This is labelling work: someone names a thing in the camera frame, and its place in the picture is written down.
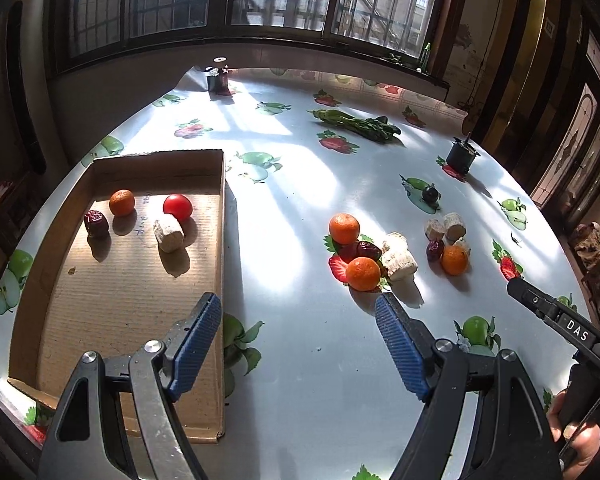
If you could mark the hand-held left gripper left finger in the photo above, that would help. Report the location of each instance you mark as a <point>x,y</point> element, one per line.
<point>197,345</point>

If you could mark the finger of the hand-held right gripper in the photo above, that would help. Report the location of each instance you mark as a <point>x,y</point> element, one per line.
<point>542,305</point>

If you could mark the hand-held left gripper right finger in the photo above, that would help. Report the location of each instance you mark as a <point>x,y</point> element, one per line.
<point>400,350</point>

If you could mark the small orange mandarin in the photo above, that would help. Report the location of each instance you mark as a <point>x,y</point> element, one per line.
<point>344,228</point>
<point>454,260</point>
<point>122,202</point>
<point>363,274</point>

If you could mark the shallow cardboard box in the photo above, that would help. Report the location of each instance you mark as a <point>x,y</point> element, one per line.
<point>105,280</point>

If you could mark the person's right hand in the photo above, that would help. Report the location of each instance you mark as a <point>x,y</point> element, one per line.
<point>580,447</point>

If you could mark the patterned cloth heap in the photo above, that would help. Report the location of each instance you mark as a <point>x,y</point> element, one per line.
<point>597,255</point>

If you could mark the dark red jujube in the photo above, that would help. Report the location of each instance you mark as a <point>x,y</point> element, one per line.
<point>96,223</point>
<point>434,250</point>
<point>369,249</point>
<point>349,251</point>

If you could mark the red tomato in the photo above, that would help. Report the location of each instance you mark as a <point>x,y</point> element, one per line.
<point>177,206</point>

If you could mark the dark purple grape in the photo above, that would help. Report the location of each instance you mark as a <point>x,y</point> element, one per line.
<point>430,194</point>

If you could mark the wooden door with glass panels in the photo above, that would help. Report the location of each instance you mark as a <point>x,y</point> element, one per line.
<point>575,150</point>

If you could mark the black pot right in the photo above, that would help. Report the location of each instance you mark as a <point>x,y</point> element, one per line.
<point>461,154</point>

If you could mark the fruit print tablecloth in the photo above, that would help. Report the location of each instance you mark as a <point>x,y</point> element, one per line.
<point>300,185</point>

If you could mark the green leafy vegetable bunch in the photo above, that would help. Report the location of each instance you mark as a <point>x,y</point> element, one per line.
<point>357,124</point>

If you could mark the green bottle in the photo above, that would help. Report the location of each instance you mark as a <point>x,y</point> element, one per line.
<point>425,56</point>

